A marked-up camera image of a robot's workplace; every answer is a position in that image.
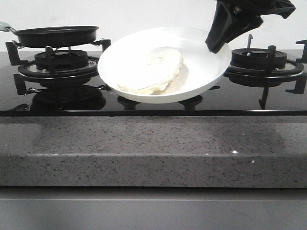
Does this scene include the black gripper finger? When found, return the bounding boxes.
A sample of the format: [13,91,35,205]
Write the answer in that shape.
[205,0,240,48]
[212,15,263,53]

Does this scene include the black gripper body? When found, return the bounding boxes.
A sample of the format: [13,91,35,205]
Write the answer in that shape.
[217,0,296,19]

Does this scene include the white round plate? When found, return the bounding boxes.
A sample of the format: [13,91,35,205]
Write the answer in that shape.
[97,27,231,104]

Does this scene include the fried egg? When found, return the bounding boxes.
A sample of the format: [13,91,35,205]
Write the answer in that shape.
[118,46,184,95]

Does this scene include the small black frying pan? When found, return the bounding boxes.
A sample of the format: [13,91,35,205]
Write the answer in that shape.
[0,22,99,48]

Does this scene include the black right gas burner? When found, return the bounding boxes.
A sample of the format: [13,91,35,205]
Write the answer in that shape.
[231,48,287,69]

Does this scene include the black gas burner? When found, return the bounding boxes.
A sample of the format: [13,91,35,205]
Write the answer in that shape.
[34,50,89,71]
[231,48,287,69]

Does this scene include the black right pan support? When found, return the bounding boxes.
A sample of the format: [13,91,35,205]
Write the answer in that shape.
[224,34,307,94]

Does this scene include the black pan support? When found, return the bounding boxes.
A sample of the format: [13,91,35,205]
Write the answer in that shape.
[224,34,307,94]
[4,39,114,95]

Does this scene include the black glass gas cooktop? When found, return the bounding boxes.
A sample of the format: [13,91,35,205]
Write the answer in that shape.
[0,51,307,117]

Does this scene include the black left gas burner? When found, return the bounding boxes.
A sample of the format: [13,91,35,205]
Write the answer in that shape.
[34,50,89,71]

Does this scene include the black left pan support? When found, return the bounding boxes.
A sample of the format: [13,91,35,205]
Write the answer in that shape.
[4,39,114,95]

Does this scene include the wire small-pan trivet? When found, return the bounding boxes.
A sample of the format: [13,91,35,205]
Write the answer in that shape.
[11,38,111,52]

